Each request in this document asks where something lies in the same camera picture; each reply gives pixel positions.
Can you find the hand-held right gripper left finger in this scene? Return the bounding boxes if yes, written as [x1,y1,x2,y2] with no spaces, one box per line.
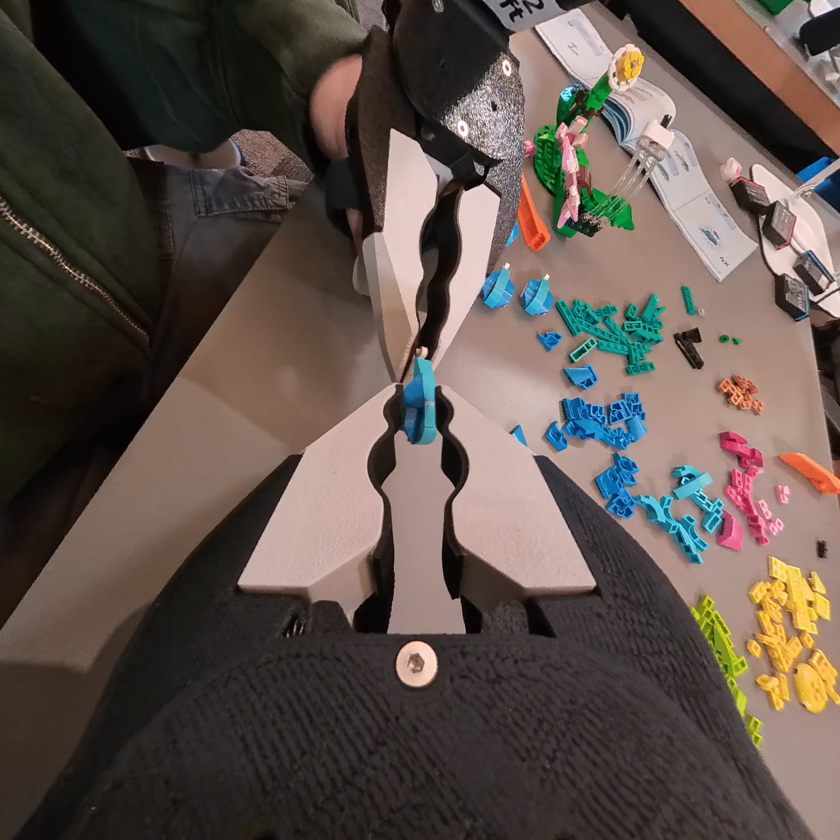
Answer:
[238,384,403,611]

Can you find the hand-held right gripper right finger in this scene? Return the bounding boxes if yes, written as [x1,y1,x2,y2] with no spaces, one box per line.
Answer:
[435,386,597,602]

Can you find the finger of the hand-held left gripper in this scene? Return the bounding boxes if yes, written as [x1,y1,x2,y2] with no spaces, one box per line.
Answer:
[353,128,441,383]
[420,184,504,366]

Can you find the small blue lego assembly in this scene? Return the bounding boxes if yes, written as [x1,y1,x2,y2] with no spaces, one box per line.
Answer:
[402,348,438,446]

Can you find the person's left forearm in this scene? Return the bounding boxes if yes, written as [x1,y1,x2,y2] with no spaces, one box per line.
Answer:
[39,0,370,158]

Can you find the blue curved lego assembly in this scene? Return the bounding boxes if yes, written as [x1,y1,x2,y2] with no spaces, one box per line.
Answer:
[518,274,557,317]
[481,261,514,309]

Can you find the lego flower model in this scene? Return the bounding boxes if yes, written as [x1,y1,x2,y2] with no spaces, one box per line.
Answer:
[523,42,647,238]

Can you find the pile of blue lego pieces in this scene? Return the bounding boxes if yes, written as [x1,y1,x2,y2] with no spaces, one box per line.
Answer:
[560,392,652,521]

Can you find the pile of teal lego pieces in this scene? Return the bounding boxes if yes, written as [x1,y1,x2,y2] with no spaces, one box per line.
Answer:
[554,292,668,377]

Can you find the pile of azure lego pieces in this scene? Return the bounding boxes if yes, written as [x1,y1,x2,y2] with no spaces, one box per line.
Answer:
[633,463,727,567]

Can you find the lego instruction booklet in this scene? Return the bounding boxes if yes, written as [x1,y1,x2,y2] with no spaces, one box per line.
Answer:
[535,8,760,283]

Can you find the pile of pink lego pieces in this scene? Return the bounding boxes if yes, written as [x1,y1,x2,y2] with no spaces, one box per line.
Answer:
[715,430,791,551]

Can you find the pile of lime lego pieces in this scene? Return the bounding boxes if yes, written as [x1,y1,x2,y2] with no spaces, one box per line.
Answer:
[689,594,766,750]

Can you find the pile of coral lego pieces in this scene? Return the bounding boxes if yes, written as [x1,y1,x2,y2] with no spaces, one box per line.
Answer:
[717,374,766,416]

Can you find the pile of yellow lego pieces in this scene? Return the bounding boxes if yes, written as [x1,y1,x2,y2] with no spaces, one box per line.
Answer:
[747,555,840,715]

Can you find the person's left hand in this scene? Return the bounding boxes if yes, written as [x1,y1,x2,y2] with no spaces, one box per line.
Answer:
[308,56,363,175]

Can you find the orange brick separator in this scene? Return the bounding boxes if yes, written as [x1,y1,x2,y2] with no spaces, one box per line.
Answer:
[777,451,840,497]
[507,172,553,253]

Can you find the grey pants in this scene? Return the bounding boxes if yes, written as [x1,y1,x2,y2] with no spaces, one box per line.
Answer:
[121,141,315,473]

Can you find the black battery pack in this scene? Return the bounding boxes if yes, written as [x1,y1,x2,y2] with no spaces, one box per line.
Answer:
[766,201,799,249]
[730,176,773,215]
[792,251,837,298]
[774,273,812,322]

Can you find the brown wooden table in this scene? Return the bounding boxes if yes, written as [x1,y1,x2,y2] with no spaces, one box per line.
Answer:
[679,0,840,137]

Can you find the green zip jacket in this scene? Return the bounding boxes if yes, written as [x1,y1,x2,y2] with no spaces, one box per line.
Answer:
[0,10,161,509]

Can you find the white oval tray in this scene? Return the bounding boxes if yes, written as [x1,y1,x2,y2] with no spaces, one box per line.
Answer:
[750,163,840,311]

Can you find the white plug with clear cables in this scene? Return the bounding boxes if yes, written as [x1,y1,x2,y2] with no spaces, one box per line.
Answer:
[591,117,676,232]

